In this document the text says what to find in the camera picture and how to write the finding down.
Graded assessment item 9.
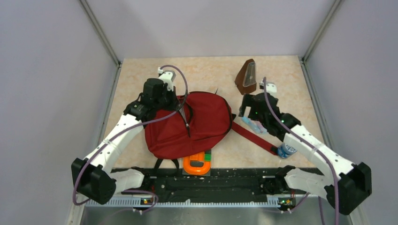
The light blue packaged item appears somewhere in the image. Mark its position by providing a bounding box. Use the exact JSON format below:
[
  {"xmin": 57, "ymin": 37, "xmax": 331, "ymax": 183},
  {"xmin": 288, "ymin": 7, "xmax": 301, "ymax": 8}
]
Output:
[{"xmin": 241, "ymin": 117, "xmax": 268, "ymax": 135}]

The red student backpack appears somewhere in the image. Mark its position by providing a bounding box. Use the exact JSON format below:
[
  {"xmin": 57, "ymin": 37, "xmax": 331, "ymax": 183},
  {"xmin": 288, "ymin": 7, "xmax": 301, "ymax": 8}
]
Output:
[{"xmin": 145, "ymin": 91, "xmax": 277, "ymax": 176}]

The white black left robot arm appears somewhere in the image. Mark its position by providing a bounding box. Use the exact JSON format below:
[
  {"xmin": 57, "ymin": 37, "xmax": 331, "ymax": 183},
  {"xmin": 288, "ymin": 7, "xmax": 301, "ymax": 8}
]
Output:
[{"xmin": 71, "ymin": 75, "xmax": 182, "ymax": 206}]

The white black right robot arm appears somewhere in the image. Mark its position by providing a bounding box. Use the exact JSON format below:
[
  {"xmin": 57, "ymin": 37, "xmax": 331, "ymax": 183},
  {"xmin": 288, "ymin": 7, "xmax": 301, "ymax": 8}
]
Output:
[{"xmin": 239, "ymin": 92, "xmax": 372, "ymax": 215}]

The brown wooden metronome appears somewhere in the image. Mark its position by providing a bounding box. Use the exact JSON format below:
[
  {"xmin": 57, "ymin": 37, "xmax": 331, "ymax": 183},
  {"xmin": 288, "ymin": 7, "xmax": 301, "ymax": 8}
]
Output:
[{"xmin": 235, "ymin": 59, "xmax": 257, "ymax": 95}]

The small green block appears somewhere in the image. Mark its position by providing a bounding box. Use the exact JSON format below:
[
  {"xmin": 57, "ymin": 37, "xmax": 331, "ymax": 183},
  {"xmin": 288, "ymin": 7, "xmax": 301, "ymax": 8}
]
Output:
[{"xmin": 204, "ymin": 154, "xmax": 211, "ymax": 161}]

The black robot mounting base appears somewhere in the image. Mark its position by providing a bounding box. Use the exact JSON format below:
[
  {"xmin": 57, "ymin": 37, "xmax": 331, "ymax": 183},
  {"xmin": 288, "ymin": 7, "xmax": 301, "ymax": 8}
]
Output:
[{"xmin": 138, "ymin": 168, "xmax": 305, "ymax": 203}]

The orange letter e toy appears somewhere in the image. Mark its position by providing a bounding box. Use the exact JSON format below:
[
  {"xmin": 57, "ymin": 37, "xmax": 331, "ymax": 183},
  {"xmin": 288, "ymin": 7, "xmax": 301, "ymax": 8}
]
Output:
[{"xmin": 183, "ymin": 151, "xmax": 211, "ymax": 176}]

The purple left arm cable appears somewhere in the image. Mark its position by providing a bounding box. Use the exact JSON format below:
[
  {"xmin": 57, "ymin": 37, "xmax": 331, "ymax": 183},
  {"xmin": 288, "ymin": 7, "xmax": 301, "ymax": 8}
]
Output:
[{"xmin": 72, "ymin": 64, "xmax": 189, "ymax": 215}]

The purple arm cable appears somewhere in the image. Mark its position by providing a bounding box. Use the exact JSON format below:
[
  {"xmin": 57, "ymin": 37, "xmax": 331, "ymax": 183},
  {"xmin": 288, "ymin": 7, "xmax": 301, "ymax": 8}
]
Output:
[
  {"xmin": 262, "ymin": 76, "xmax": 340, "ymax": 225},
  {"xmin": 72, "ymin": 64, "xmax": 189, "ymax": 215}
]

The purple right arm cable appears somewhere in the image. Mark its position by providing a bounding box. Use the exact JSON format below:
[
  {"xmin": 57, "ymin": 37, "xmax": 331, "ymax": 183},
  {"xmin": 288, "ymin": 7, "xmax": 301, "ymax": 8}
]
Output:
[{"xmin": 262, "ymin": 76, "xmax": 340, "ymax": 225}]

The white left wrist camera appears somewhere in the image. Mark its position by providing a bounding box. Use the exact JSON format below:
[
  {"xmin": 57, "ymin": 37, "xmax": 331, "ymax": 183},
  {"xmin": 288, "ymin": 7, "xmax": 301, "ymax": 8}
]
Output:
[{"xmin": 158, "ymin": 68, "xmax": 176, "ymax": 91}]

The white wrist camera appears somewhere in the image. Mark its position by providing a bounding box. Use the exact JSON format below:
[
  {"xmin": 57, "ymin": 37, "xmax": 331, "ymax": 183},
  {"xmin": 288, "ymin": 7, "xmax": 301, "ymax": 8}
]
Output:
[
  {"xmin": 158, "ymin": 68, "xmax": 176, "ymax": 91},
  {"xmin": 259, "ymin": 82, "xmax": 277, "ymax": 97}
]

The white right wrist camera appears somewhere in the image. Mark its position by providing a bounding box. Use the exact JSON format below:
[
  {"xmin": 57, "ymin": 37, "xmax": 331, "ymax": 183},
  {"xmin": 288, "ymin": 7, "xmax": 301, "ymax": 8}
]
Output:
[{"xmin": 259, "ymin": 82, "xmax": 277, "ymax": 97}]

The dark grey square base plate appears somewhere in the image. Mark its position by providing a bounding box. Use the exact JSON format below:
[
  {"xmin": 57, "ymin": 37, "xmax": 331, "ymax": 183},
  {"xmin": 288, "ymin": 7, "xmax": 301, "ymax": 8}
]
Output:
[{"xmin": 182, "ymin": 149, "xmax": 212, "ymax": 178}]

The aluminium frame rail right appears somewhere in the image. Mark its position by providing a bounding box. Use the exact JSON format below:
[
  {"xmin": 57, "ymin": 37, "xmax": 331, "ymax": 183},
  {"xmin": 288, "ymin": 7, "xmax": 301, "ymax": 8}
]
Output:
[{"xmin": 299, "ymin": 0, "xmax": 344, "ymax": 149}]

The aluminium frame rail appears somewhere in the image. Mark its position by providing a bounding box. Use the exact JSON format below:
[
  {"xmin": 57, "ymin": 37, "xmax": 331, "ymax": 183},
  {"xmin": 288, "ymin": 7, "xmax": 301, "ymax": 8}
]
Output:
[
  {"xmin": 78, "ymin": 0, "xmax": 122, "ymax": 149},
  {"xmin": 299, "ymin": 0, "xmax": 344, "ymax": 149}
]

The aluminium frame rail left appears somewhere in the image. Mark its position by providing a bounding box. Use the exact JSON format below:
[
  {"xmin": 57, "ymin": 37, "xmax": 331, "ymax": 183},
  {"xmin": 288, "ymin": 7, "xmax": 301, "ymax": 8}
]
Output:
[{"xmin": 78, "ymin": 0, "xmax": 122, "ymax": 149}]

